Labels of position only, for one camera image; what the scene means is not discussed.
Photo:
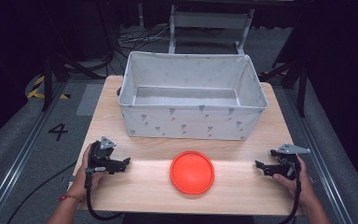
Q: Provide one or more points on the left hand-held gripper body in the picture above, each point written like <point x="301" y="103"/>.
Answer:
<point x="101" y="154"/>

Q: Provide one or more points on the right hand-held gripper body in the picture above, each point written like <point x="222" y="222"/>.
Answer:
<point x="287" y="161"/>

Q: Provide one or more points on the orange round plate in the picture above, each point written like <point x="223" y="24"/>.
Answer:
<point x="192" y="172"/>

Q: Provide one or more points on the white fabric storage box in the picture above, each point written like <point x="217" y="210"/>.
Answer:
<point x="186" y="123"/>

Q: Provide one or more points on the person's right hand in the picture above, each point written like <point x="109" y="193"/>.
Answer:
<point x="303" y="183"/>

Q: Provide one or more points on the person's left hand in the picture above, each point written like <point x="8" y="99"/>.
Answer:
<point x="85" y="180"/>

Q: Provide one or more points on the black metal stand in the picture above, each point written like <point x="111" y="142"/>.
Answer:
<point x="298" y="81"/>

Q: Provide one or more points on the yellow black floor tape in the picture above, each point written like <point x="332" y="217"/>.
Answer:
<point x="37" y="88"/>

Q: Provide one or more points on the black tripod stand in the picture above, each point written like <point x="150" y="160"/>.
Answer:
<point x="54" y="73"/>

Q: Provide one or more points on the grey metal stand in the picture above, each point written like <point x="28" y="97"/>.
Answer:
<point x="209" y="20"/>

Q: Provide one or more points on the aluminium floor rail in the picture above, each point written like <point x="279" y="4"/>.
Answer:
<point x="18" y="161"/>
<point x="323" y="161"/>

